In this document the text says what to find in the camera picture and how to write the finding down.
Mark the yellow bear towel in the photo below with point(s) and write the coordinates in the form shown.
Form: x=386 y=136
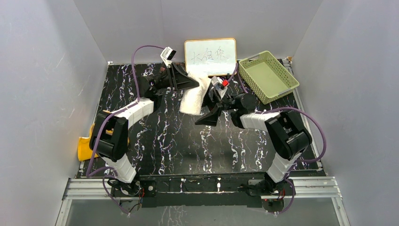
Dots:
x=85 y=146

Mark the white towel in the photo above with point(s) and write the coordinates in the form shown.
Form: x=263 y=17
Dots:
x=191 y=102

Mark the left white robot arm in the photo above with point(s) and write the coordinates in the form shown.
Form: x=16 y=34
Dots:
x=123 y=173

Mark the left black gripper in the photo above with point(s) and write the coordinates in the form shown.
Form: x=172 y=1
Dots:
x=181 y=79

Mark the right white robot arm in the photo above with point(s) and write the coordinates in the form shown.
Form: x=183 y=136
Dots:
x=288 y=135

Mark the small whiteboard orange frame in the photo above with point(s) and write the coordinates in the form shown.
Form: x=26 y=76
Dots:
x=215 y=57

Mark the black base frame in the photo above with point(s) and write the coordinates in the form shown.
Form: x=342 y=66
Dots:
x=227 y=189

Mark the dark paperback book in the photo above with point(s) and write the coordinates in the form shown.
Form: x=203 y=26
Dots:
x=162 y=70

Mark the green plastic basket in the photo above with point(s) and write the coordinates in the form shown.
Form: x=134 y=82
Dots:
x=267 y=77

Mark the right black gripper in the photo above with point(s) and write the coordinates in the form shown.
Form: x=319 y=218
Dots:
x=210 y=118

